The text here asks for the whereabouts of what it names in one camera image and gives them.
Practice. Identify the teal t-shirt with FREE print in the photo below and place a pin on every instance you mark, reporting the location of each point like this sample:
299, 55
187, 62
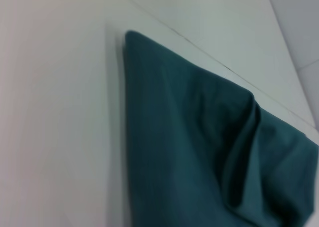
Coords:
211, 149

